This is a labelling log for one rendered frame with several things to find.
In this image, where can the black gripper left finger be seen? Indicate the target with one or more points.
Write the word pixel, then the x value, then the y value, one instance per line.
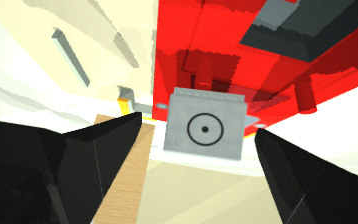
pixel 78 167

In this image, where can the grey block with circle mark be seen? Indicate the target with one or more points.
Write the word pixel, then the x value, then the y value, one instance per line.
pixel 206 124

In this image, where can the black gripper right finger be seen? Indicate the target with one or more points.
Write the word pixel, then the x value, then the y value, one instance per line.
pixel 306 188

